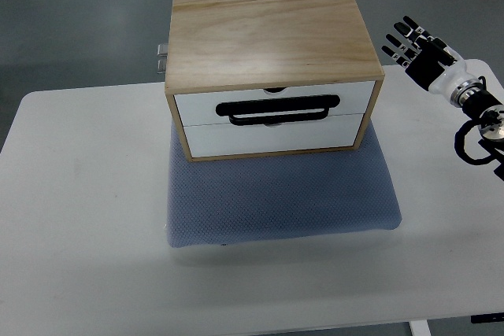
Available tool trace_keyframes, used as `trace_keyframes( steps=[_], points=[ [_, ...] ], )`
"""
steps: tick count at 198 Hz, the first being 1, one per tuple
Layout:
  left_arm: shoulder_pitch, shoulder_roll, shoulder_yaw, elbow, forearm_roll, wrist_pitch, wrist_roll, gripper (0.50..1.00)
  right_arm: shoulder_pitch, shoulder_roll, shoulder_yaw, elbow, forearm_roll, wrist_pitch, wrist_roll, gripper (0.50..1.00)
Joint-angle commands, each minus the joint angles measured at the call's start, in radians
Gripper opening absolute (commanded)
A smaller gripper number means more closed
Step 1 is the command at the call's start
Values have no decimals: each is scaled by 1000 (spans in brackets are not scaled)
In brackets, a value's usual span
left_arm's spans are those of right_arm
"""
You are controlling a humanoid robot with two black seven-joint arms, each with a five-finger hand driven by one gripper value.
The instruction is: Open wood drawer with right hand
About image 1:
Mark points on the white table leg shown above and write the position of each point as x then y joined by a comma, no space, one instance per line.
419,328

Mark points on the black table control panel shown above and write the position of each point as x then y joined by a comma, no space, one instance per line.
487,318

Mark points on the white drawer black handle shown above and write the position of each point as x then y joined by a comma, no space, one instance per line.
216,107

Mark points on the blue mesh cushion mat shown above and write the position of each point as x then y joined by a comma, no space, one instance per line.
290,196

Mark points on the silver metal clamp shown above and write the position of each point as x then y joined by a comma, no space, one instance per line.
162,53

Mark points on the white lower drawer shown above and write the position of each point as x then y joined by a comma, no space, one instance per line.
226,139

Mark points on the wooden drawer cabinet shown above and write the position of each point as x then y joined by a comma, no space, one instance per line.
224,45

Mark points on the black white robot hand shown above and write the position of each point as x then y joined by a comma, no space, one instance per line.
426,59

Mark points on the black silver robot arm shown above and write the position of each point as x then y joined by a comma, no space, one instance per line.
485,113

